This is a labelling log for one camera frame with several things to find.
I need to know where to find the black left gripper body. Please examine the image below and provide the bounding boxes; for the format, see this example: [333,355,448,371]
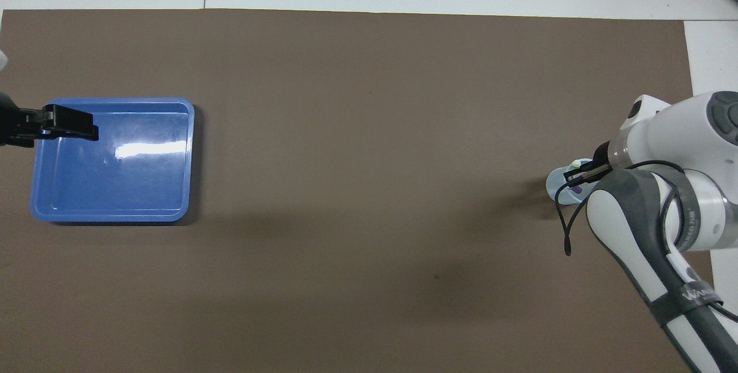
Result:
[0,92,46,148]

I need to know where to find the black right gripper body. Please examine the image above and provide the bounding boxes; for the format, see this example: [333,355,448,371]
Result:
[593,141,613,169]

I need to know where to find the blue plastic tray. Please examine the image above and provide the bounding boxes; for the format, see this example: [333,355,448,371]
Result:
[30,97,195,223]

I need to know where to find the translucent plastic pen cup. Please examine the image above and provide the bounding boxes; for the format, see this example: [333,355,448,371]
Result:
[546,158,600,205]

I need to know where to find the brown table mat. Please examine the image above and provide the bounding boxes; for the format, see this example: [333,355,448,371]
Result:
[0,9,718,373]

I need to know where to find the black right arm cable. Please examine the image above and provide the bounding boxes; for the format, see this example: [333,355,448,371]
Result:
[555,160,701,257]

